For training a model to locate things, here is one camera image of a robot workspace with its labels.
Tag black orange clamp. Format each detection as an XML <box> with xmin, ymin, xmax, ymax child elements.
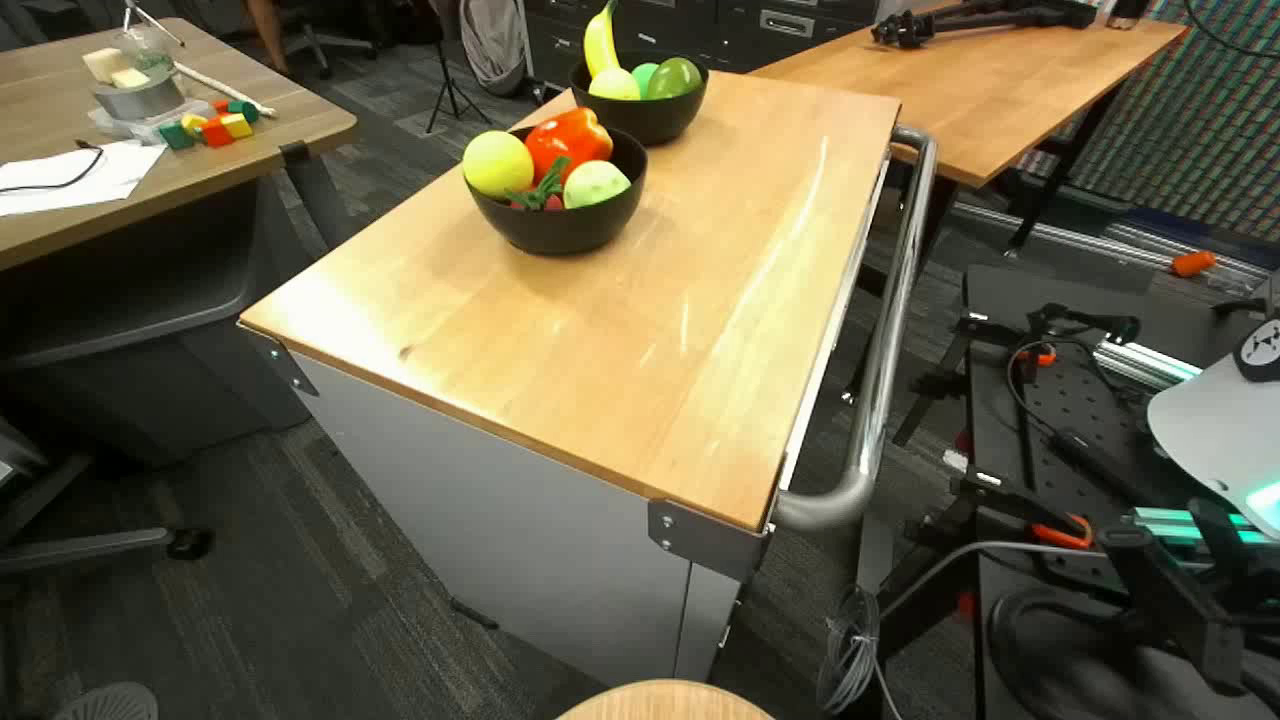
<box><xmin>1001</xmin><ymin>333</ymin><xmax>1070</xmax><ymax>404</ymax></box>

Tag yellow plastic banana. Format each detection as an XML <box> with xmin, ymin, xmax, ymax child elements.
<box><xmin>580</xmin><ymin>5</ymin><xmax>629</xmax><ymax>83</ymax></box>

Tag black cable loops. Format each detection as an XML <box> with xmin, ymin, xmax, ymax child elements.
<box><xmin>985</xmin><ymin>582</ymin><xmax>1280</xmax><ymax>720</ymax></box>

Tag grey cable bundle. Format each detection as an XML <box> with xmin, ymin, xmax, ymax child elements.
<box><xmin>811</xmin><ymin>535</ymin><xmax>1111</xmax><ymax>720</ymax></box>

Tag silver aluminium bar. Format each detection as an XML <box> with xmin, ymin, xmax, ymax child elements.
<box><xmin>1090</xmin><ymin>333</ymin><xmax>1210</xmax><ymax>392</ymax></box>

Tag black equipment case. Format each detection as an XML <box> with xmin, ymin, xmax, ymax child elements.
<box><xmin>532</xmin><ymin>0</ymin><xmax>886</xmax><ymax>72</ymax></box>

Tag round wooden stool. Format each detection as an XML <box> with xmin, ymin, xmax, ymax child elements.
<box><xmin>558</xmin><ymin>677</ymin><xmax>781</xmax><ymax>720</ymax></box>

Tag white tool cart cabinet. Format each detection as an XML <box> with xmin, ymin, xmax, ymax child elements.
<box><xmin>271</xmin><ymin>339</ymin><xmax>774</xmax><ymax>685</ymax></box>

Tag grey rounded object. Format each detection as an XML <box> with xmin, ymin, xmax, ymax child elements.
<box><xmin>53</xmin><ymin>678</ymin><xmax>166</xmax><ymax>720</ymax></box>

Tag metal cart handle bar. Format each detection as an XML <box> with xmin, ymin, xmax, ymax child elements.
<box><xmin>774</xmin><ymin>123</ymin><xmax>940</xmax><ymax>538</ymax></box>

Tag pale green fruit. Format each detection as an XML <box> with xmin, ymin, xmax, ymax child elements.
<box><xmin>560</xmin><ymin>157</ymin><xmax>636</xmax><ymax>212</ymax></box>

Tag person leg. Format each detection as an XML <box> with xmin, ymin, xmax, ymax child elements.
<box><xmin>246</xmin><ymin>0</ymin><xmax>291</xmax><ymax>72</ymax></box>

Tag orange handled clamp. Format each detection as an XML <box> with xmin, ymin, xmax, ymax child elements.
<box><xmin>1019</xmin><ymin>513</ymin><xmax>1099</xmax><ymax>554</ymax></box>

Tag clear container yellow notes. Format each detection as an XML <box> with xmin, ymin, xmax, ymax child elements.
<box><xmin>82</xmin><ymin>42</ymin><xmax>189</xmax><ymax>136</ymax></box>

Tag dotted fabric partition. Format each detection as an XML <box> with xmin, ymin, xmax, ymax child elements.
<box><xmin>1063</xmin><ymin>0</ymin><xmax>1280</xmax><ymax>252</ymax></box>

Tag white rod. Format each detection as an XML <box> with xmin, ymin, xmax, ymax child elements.
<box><xmin>122</xmin><ymin>0</ymin><xmax>282</xmax><ymax>121</ymax></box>

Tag clear plastic cup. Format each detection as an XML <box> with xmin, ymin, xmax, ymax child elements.
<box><xmin>122</xmin><ymin>15</ymin><xmax>184</xmax><ymax>83</ymax></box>

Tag orange clamp handle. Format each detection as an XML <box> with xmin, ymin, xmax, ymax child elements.
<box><xmin>1168</xmin><ymin>248</ymin><xmax>1222</xmax><ymax>283</ymax></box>

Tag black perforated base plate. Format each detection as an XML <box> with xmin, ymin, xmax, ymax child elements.
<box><xmin>961</xmin><ymin>258</ymin><xmax>1212</xmax><ymax>535</ymax></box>

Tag wooden office desk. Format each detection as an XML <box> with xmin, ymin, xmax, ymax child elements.
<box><xmin>757</xmin><ymin>13</ymin><xmax>1193</xmax><ymax>258</ymax></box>
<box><xmin>0</xmin><ymin>13</ymin><xmax>360</xmax><ymax>464</ymax></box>

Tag black round bowl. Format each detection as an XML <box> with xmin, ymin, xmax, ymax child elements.
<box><xmin>459</xmin><ymin>123</ymin><xmax>651</xmax><ymax>258</ymax></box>
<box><xmin>574</xmin><ymin>55</ymin><xmax>714</xmax><ymax>153</ymax></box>

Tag black light stand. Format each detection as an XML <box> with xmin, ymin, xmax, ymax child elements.
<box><xmin>422</xmin><ymin>0</ymin><xmax>502</xmax><ymax>136</ymax></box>

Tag white paper sheet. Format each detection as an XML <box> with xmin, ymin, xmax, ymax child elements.
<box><xmin>0</xmin><ymin>136</ymin><xmax>173</xmax><ymax>220</ymax></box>

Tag grey office chair base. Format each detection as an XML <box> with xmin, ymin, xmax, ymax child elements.
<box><xmin>0</xmin><ymin>410</ymin><xmax>218</xmax><ymax>579</ymax></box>

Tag aluminium floor rail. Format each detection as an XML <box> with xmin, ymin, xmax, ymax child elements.
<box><xmin>952</xmin><ymin>196</ymin><xmax>1271</xmax><ymax>295</ymax></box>

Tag olive green pear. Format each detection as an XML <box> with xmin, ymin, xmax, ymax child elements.
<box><xmin>649</xmin><ymin>50</ymin><xmax>710</xmax><ymax>100</ymax></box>

